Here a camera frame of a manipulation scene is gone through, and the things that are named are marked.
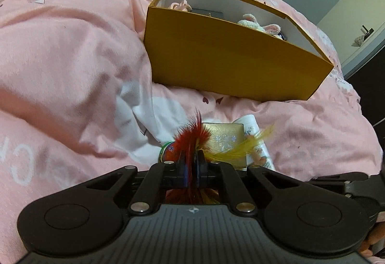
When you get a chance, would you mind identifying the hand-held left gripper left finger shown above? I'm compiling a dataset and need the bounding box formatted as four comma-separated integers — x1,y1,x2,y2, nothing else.
81,152,191,213

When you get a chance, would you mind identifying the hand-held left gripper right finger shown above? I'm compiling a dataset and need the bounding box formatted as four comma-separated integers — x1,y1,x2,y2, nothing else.
195,152,301,213

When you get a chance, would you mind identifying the pink white knitted plush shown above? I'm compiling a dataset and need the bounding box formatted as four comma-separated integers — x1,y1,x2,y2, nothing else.
236,13,283,38

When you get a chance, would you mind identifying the black box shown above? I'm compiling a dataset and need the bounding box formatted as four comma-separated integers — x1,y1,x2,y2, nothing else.
190,7,225,19

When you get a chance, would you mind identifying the cream door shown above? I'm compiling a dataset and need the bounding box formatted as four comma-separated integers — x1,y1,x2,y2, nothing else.
316,0,385,74

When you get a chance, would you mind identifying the yellow cardboard box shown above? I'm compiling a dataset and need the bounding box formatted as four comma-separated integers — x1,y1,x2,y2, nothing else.
143,0,335,102

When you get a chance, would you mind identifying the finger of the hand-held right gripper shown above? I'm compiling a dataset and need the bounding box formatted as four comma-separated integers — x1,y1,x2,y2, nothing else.
310,172,369,186

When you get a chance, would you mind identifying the white tube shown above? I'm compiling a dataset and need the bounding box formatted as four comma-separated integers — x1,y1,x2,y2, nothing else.
235,114,276,171

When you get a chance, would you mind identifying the pink printed blanket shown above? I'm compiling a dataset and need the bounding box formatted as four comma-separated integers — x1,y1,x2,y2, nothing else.
0,0,379,264

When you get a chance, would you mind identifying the pink plastic gadget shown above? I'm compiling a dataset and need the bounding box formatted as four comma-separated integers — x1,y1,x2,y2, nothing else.
168,0,193,13

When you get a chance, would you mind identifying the gold box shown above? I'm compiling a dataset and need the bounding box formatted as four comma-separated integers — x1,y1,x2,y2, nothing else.
201,122,250,171

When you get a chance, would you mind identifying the red yellow feather shuttlecock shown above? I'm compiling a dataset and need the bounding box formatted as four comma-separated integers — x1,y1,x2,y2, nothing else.
157,108,276,207

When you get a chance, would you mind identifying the door handle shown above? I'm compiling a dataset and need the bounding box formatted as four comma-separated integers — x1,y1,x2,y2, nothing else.
352,24,376,47

